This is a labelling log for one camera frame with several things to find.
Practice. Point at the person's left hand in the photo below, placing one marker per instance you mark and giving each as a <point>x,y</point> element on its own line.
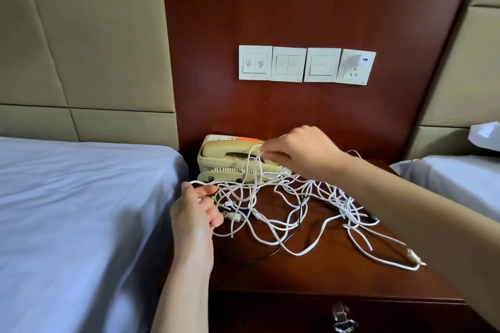
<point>194,223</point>

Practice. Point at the person's right hand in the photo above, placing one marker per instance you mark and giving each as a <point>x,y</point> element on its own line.
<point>309,153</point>

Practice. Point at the dark wooden drawer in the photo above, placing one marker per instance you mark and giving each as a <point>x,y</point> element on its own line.
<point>265,317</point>

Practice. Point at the person's right forearm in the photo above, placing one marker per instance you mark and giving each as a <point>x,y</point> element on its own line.
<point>430,219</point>

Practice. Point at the person's left forearm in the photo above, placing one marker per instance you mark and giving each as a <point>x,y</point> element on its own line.
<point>184,297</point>

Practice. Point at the wooden nightstand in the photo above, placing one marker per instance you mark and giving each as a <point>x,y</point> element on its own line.
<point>351,278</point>

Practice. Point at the white plug-in charger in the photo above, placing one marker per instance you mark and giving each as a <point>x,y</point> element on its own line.
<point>358,60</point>

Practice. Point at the left bed white sheet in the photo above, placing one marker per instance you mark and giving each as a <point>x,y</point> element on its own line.
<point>78,227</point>

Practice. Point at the bed white sheet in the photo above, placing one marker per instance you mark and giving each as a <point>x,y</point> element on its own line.
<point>461,180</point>
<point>78,227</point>

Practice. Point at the right bed white sheet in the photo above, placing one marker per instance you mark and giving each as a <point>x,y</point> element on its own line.
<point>461,180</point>

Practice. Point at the beige padded headboard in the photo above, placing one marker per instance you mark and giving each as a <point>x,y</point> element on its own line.
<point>461,71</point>
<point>86,40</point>

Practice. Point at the white pillow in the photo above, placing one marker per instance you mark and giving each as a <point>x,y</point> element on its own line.
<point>488,135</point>

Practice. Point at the white wall socket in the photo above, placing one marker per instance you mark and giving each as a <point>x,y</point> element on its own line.
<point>353,76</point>

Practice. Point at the white triple rocker wall switch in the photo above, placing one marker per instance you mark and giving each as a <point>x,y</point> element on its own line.
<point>323,65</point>

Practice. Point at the white double rocker wall switch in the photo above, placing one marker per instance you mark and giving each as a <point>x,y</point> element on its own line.
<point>289,64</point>

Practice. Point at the dark wooden wall panel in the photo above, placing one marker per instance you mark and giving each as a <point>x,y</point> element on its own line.
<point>312,1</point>

